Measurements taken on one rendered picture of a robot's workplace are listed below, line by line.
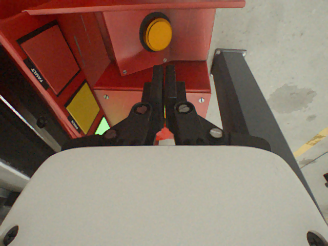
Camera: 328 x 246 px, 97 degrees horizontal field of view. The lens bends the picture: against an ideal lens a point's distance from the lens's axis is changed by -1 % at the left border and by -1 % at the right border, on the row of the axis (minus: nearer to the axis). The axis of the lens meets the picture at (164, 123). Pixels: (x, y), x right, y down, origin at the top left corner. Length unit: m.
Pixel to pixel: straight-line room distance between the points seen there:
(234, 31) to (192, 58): 0.77
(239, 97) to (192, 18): 0.49
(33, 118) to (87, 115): 0.11
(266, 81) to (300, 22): 0.35
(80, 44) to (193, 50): 0.24
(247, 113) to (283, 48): 0.62
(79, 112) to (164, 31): 0.14
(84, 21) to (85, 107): 0.25
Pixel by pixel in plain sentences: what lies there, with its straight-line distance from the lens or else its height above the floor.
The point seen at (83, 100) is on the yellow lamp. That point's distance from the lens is 0.20.
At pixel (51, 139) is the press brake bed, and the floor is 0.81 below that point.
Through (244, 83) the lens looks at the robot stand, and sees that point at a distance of 0.76.
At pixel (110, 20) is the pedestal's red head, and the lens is 0.21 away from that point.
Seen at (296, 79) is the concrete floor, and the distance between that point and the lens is 1.33.
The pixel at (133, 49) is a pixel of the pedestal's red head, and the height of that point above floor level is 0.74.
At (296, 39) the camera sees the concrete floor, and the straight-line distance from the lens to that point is 1.16.
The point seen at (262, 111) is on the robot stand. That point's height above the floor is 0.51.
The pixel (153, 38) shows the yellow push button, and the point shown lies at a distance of 0.21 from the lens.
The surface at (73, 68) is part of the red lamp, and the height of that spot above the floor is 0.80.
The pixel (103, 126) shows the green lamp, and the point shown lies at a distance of 0.24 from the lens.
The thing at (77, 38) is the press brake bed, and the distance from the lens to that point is 0.39.
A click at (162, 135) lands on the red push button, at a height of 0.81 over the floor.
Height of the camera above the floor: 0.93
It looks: 40 degrees down
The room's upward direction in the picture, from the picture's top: 172 degrees counter-clockwise
